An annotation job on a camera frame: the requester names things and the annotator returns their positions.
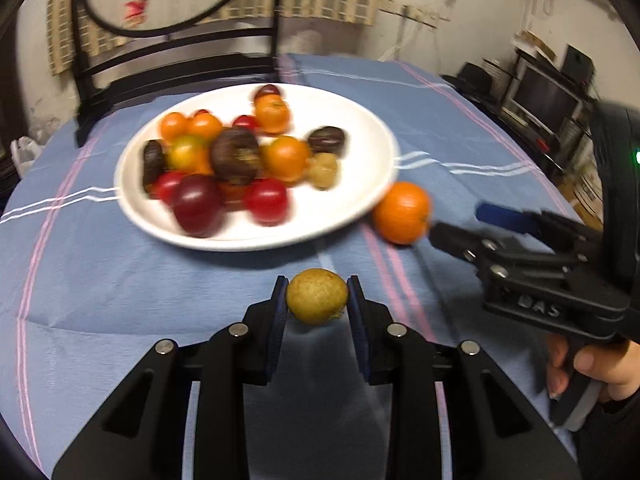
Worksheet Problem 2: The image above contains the person's right hand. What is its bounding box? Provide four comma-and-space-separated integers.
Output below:
546, 332, 640, 403

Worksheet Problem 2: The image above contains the large orange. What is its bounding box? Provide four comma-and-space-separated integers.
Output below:
372, 181, 432, 246

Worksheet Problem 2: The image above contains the small orange kumquat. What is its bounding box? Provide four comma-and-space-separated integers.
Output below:
160, 112, 188, 142

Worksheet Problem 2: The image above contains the yellow-green longan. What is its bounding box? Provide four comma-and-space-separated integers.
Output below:
306, 152, 341, 191
285, 268, 349, 325

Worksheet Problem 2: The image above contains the black speaker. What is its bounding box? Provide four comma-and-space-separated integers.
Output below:
562, 44, 596, 83

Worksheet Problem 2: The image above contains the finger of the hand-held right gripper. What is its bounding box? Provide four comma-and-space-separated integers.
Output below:
475, 203, 602, 257
430, 222, 572, 282

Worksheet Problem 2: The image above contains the black hat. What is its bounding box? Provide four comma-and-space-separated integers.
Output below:
442, 62, 506, 106

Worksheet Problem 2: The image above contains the person's right forearm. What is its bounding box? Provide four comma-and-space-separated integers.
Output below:
572, 385, 640, 480

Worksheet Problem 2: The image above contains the white oval plate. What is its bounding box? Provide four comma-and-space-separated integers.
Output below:
114, 83, 401, 252

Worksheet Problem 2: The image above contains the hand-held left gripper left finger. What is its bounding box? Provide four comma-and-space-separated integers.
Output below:
51, 275, 290, 480

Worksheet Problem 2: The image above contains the smooth orange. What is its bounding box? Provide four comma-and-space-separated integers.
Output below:
261, 135, 312, 182

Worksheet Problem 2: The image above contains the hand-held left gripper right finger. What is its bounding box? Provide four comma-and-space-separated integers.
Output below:
345, 275, 583, 480

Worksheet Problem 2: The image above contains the computer monitor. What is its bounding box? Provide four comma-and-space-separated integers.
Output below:
512, 62, 583, 133

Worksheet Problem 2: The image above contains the white plastic bag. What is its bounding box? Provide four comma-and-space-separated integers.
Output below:
10, 136, 43, 178

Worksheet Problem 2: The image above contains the blue striped tablecloth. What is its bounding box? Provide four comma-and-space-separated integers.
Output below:
0, 52, 601, 480

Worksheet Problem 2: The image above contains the yellow-green tomato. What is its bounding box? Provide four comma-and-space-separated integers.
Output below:
167, 134, 213, 173

